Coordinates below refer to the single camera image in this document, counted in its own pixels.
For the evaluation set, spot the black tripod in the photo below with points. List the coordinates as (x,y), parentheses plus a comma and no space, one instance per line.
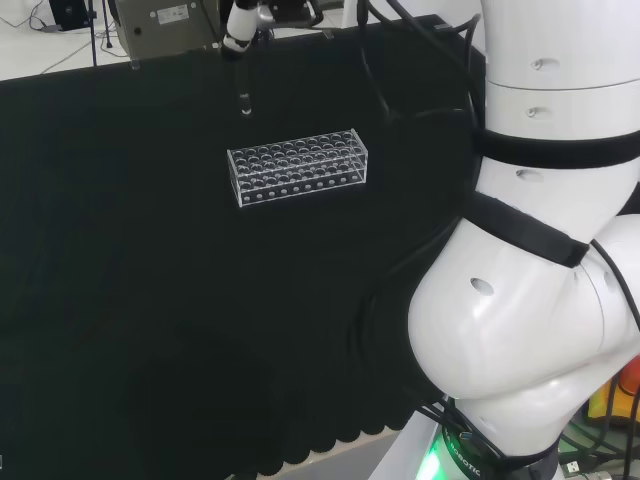
(93,35)

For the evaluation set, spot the yellow stop button box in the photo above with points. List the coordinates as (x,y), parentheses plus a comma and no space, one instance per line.
(612,395)

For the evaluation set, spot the black bench cloth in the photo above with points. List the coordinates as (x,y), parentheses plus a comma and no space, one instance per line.
(150,250)

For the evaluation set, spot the grey metal equipment box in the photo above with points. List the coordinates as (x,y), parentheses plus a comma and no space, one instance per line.
(165,25)

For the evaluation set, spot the clear glass test tube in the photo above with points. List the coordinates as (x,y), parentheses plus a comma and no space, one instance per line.
(244,102)

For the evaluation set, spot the clear acrylic test tube rack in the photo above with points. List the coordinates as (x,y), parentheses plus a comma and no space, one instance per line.
(300,167)

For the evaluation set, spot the black device on floor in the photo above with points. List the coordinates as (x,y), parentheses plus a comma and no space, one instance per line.
(69,14)

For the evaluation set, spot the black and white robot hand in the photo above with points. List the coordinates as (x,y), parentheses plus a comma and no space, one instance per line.
(241,26)

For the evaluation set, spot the clear cloth clip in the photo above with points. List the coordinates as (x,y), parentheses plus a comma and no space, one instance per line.
(328,35)
(134,65)

